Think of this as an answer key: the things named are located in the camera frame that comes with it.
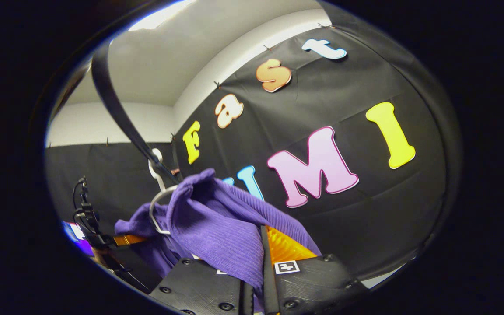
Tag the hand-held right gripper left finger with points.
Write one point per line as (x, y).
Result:
(204, 288)

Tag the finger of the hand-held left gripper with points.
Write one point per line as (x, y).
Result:
(138, 267)
(129, 240)

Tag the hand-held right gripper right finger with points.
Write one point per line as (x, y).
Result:
(269, 280)

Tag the purple knit jacket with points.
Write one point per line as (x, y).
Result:
(217, 218)

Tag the white hanger under jacket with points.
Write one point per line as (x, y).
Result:
(152, 210)

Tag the black clothes rack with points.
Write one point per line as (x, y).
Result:
(112, 100)

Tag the black backdrop cloth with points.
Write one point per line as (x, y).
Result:
(344, 218)

